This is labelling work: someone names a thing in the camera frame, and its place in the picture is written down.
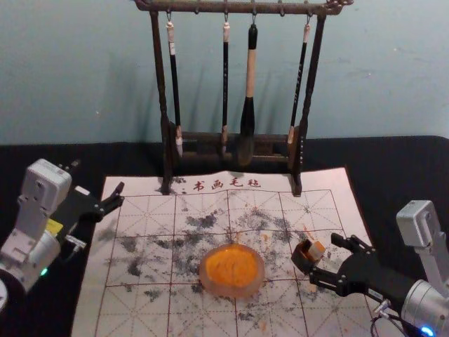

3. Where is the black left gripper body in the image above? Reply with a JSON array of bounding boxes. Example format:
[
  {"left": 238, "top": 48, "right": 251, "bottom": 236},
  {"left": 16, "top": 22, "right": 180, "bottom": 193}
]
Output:
[{"left": 45, "top": 185, "right": 105, "bottom": 246}]

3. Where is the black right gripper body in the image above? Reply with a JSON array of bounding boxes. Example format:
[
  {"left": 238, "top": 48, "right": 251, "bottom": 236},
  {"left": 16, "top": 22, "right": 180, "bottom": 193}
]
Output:
[{"left": 334, "top": 249, "right": 413, "bottom": 312}]

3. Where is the black seal holder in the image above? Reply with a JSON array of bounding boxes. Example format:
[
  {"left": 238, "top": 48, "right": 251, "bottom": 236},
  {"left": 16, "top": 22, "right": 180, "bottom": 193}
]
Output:
[{"left": 291, "top": 239, "right": 317, "bottom": 275}]

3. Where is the cream seal stone orange top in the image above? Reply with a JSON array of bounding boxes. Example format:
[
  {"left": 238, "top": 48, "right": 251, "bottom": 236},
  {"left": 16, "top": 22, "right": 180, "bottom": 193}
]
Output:
[{"left": 305, "top": 239, "right": 326, "bottom": 263}]

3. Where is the black table cloth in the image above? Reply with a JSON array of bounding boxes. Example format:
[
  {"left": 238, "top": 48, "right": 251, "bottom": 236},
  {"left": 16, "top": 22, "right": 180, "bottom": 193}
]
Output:
[{"left": 0, "top": 135, "right": 449, "bottom": 337}]

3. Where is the orange ink paste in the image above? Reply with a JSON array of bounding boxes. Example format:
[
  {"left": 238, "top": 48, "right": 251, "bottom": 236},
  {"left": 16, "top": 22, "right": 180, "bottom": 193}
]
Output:
[{"left": 205, "top": 246, "right": 260, "bottom": 289}]

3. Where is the dark wooden brush rack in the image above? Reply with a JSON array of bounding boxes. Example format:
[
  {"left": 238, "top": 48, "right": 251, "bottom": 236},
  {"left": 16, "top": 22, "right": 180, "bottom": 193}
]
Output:
[{"left": 135, "top": 0, "right": 343, "bottom": 198}]

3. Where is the translucent pink paste dish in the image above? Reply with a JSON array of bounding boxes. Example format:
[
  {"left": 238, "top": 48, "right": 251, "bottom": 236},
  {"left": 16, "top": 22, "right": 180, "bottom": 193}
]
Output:
[{"left": 199, "top": 244, "right": 266, "bottom": 300}]

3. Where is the white felt mat red grid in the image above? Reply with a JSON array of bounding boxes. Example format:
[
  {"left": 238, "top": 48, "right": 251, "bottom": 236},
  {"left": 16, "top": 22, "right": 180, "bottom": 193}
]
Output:
[{"left": 72, "top": 166, "right": 405, "bottom": 337}]

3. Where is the thin black brush white cap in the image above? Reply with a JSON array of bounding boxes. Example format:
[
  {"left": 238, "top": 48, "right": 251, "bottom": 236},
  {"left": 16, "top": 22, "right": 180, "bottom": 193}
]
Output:
[
  {"left": 286, "top": 23, "right": 314, "bottom": 145},
  {"left": 165, "top": 20, "right": 185, "bottom": 158},
  {"left": 220, "top": 20, "right": 233, "bottom": 156}
]

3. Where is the left wrist cable silver plug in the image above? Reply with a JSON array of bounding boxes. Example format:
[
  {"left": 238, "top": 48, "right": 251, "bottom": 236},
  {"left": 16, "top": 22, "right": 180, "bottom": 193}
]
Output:
[{"left": 61, "top": 234, "right": 87, "bottom": 263}]

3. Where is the wrist cable silver plug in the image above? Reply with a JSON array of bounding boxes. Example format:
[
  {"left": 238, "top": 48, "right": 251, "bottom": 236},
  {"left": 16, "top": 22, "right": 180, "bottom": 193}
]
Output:
[
  {"left": 61, "top": 234, "right": 87, "bottom": 263},
  {"left": 370, "top": 298, "right": 408, "bottom": 337}
]

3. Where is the right wrist cable silver plug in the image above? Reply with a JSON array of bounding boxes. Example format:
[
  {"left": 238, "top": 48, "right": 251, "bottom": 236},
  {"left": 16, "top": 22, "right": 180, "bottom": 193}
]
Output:
[{"left": 370, "top": 298, "right": 408, "bottom": 337}]

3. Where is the large cream handled brush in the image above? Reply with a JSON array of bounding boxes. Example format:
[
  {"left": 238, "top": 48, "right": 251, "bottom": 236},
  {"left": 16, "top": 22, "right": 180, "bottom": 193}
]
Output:
[{"left": 236, "top": 23, "right": 260, "bottom": 166}]

